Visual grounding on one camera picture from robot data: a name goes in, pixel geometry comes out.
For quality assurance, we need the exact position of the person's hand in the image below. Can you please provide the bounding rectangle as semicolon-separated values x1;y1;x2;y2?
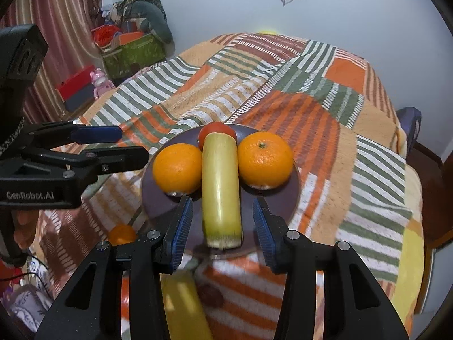
14;210;39;249

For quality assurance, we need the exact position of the red box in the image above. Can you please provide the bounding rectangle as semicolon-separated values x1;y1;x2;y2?
57;65;95;112

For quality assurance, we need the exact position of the pink toy figure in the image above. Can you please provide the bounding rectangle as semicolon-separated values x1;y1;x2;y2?
90;68;115;100

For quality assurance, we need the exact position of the orange on blanket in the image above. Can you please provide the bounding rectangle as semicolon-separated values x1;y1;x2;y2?
108;224;137;246

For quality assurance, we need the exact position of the dark purple plate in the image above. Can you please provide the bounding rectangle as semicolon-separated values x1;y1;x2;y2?
161;124;300;260

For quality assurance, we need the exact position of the left orange on plate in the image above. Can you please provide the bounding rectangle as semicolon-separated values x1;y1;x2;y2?
152;143;202;196

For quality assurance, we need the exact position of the orange on plate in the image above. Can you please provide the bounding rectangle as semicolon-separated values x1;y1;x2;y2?
152;143;202;196
237;131;294;190

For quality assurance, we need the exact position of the green storage box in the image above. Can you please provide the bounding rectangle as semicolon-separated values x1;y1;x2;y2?
101;34;166;80

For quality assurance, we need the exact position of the striped patchwork blanket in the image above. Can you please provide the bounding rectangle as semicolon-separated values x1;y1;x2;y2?
36;33;423;339

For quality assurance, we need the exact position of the small dark red fruit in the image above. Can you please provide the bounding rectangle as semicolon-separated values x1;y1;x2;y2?
196;283;224;308

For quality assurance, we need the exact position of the striped red curtain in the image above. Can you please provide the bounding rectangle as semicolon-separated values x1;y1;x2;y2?
1;0;103;123

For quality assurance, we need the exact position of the red tomato on plate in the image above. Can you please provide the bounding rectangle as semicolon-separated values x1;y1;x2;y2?
197;121;237;150

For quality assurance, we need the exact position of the yellow sugarcane piece on plate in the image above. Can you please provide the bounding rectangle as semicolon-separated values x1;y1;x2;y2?
201;132;243;250

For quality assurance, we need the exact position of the grey plush toy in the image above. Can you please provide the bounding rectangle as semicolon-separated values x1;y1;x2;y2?
110;0;173;44

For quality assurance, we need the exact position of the right orange on plate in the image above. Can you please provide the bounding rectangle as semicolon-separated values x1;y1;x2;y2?
237;131;294;190

